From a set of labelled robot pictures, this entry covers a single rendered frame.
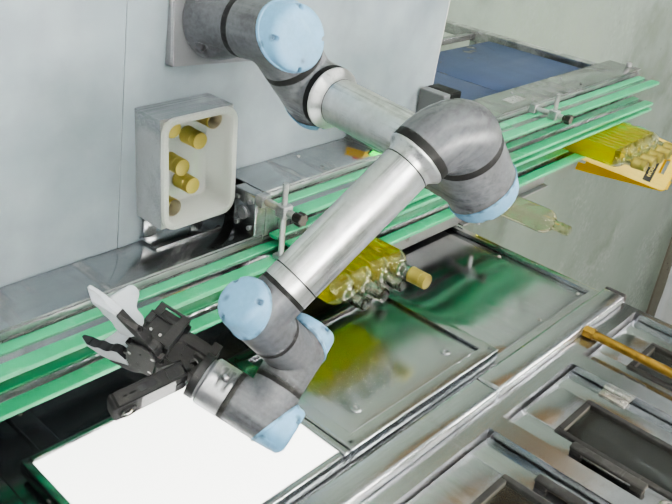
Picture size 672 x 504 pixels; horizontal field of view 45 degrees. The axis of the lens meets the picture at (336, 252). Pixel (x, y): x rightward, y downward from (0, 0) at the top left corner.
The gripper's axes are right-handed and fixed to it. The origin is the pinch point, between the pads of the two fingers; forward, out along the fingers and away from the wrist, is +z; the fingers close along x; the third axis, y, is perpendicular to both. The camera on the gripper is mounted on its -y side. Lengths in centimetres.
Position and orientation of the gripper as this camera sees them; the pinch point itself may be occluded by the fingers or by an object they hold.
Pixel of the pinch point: (80, 315)
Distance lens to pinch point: 122.8
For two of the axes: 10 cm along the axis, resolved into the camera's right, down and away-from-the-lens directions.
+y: 4.4, -6.5, 6.2
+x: 2.9, -5.5, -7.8
